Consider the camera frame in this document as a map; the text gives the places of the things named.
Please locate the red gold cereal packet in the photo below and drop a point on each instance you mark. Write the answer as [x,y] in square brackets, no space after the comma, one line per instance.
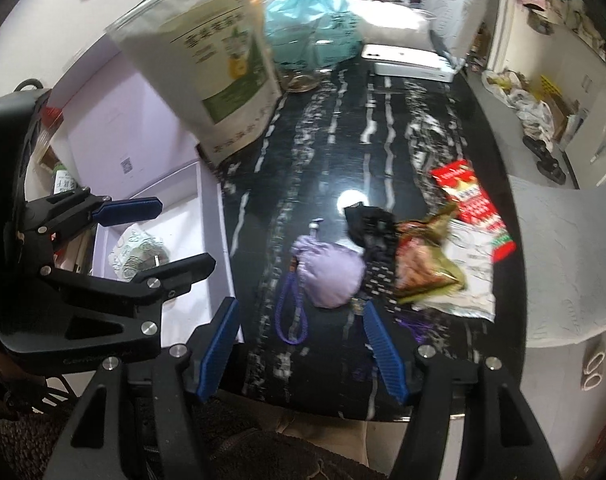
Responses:
[422,270]

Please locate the white plastic bags pile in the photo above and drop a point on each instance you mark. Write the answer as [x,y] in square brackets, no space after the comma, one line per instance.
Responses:
[533,113]

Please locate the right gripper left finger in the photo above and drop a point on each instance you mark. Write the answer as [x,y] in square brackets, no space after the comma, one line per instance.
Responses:
[138,420]

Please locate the lilac satin drawstring pouch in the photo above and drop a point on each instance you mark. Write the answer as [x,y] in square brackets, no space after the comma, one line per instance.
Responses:
[328,274]

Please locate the white pillow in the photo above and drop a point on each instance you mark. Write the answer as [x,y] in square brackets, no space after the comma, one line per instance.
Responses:
[391,24]

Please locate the white bread snack packet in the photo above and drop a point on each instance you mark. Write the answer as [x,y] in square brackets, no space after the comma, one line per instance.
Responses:
[135,251]

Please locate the black polka dot scrunchie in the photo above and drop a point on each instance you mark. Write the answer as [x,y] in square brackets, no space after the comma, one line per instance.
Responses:
[374,230]

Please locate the white lilac gift box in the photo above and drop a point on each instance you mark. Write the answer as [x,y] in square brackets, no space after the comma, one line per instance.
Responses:
[120,139]

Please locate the white slippers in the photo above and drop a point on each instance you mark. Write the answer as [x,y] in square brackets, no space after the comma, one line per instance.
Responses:
[594,357]

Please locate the red white snack packet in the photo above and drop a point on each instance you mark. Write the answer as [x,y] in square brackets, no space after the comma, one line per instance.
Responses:
[460,183]

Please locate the black sandals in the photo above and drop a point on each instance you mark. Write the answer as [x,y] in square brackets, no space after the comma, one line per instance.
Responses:
[546,164]

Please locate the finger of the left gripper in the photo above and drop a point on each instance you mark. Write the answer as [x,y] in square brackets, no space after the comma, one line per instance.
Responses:
[61,217]
[149,287]

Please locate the glass jar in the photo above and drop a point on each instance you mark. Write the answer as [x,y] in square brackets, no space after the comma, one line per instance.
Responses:
[299,81]

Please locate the teal plastic bag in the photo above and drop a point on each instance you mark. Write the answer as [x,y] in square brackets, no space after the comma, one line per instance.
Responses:
[309,35]

